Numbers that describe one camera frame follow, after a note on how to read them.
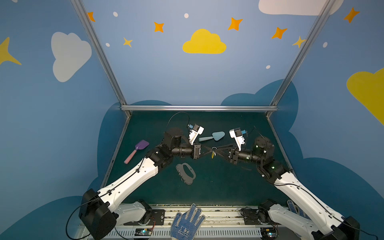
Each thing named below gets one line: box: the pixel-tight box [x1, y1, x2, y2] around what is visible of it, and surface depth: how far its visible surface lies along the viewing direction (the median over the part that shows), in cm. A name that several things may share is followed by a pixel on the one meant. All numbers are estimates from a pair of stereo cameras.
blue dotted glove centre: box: [170, 203, 206, 240], surface depth 73 cm
